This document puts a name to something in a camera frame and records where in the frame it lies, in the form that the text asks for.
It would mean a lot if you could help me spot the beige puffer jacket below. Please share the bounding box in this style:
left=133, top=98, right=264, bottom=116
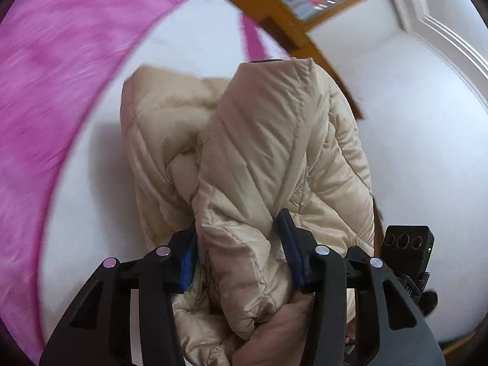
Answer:
left=120, top=59, right=375, bottom=365

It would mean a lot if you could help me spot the bare hand under jacket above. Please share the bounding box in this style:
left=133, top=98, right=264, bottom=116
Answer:
left=231, top=291, right=314, bottom=365

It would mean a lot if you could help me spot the long brown wooden cabinet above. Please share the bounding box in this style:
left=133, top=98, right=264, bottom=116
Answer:
left=228, top=0, right=363, bottom=120

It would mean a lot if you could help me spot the pink striped bed blanket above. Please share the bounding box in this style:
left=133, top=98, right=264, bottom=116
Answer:
left=1, top=0, right=285, bottom=362

